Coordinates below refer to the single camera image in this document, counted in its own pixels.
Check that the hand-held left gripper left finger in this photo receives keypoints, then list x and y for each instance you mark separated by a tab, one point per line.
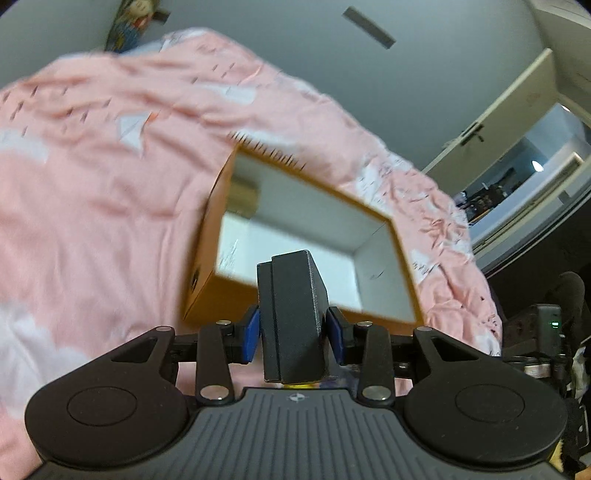
251	331

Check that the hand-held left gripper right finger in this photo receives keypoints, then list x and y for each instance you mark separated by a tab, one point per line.
334	333

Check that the black rectangular box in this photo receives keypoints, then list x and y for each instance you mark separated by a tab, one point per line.
295	314

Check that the orange cardboard box white inside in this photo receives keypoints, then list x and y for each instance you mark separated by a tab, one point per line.
314	217

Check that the black chair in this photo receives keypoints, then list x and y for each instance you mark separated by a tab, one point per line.
572	290

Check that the small gold box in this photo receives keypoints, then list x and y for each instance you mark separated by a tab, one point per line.
244	198

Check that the pink printed blanket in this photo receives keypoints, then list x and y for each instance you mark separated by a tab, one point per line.
92	207

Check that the white wardrobe door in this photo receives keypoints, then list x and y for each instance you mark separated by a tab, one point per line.
503	120

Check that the grey flat strip fixture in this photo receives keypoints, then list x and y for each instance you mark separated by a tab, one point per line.
369	26

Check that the white wardrobe frame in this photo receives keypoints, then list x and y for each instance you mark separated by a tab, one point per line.
531	217

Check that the plush doll wall hanging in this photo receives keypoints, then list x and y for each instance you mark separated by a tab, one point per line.
131	23

